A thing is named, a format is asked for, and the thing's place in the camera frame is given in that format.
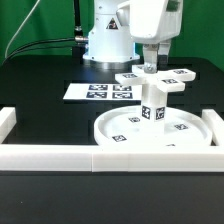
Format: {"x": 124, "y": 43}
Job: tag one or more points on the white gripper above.
{"x": 151, "y": 22}

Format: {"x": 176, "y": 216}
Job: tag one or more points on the white cross-shaped table base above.
{"x": 167, "y": 81}

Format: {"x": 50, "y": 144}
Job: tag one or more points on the white round table top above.
{"x": 129, "y": 126}

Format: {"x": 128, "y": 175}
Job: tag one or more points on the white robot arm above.
{"x": 126, "y": 32}

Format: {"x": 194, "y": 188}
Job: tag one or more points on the white marker sheet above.
{"x": 110, "y": 92}

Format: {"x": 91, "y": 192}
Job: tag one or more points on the white right fence bar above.
{"x": 215, "y": 124}

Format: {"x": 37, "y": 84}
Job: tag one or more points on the white fence bar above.
{"x": 98, "y": 159}
{"x": 215, "y": 124}
{"x": 7, "y": 122}

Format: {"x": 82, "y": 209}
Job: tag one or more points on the white left fence bar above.
{"x": 7, "y": 122}

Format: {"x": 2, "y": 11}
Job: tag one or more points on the white front fence bar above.
{"x": 98, "y": 159}

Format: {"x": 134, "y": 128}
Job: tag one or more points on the black vertical post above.
{"x": 77, "y": 19}

